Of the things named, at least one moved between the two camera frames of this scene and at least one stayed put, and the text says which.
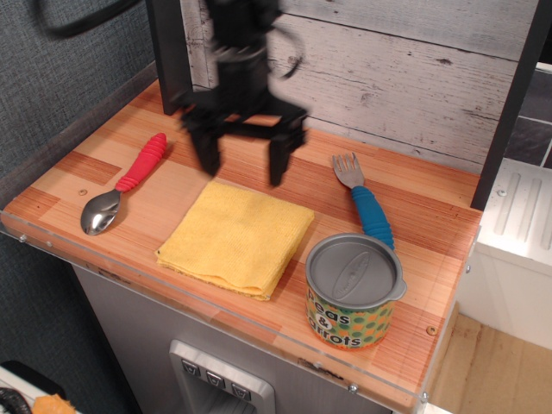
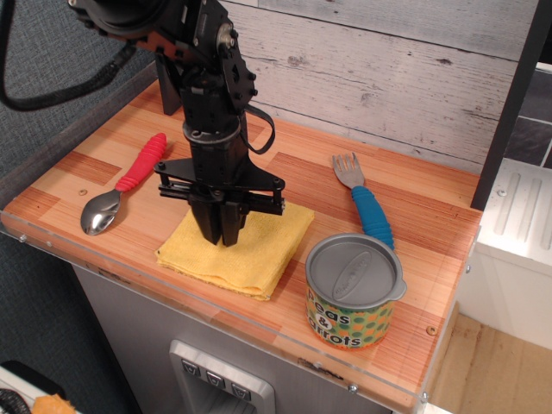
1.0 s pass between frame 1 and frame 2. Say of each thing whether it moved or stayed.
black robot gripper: moved
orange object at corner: stayed
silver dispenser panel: stayed
